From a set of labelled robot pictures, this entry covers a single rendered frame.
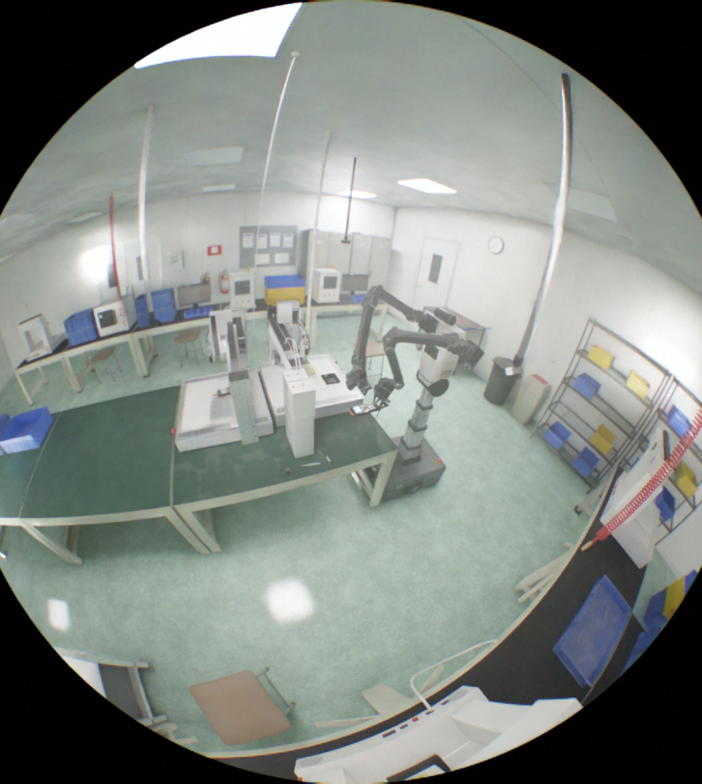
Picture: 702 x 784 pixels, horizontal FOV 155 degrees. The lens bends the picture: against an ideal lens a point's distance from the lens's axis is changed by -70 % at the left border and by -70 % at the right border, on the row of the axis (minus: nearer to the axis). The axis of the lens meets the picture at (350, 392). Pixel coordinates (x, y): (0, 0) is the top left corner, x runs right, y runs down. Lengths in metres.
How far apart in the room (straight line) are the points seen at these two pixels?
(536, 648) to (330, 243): 6.02
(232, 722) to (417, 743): 0.83
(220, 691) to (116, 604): 1.20
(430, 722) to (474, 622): 1.22
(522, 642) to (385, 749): 0.78
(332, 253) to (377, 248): 1.07
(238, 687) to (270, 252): 6.00
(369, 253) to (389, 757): 6.51
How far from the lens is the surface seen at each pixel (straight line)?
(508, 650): 1.48
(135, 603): 2.38
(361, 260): 5.91
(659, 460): 2.07
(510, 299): 4.38
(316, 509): 2.22
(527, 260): 4.30
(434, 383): 1.75
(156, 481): 1.70
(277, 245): 5.70
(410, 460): 2.28
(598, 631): 1.93
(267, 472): 1.51
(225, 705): 1.60
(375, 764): 1.22
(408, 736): 1.19
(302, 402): 1.29
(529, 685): 1.58
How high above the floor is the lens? 1.95
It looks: 35 degrees down
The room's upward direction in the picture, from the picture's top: 7 degrees clockwise
